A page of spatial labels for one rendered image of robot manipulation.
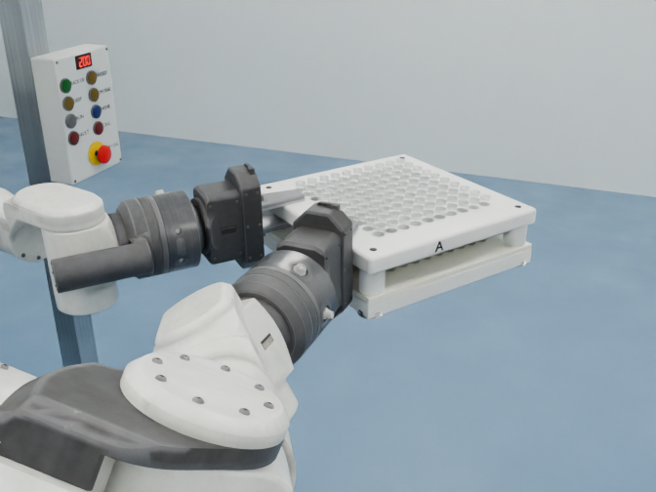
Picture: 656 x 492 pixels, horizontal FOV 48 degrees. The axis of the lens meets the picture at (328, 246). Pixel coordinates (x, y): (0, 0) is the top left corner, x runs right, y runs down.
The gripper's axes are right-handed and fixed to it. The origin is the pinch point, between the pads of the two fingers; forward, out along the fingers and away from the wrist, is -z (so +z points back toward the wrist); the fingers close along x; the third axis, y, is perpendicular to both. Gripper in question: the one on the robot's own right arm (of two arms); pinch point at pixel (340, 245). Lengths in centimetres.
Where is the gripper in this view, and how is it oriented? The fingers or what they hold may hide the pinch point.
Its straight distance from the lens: 78.3
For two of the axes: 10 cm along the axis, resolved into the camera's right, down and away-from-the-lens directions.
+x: 0.1, 9.0, 4.3
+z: -4.0, 4.0, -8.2
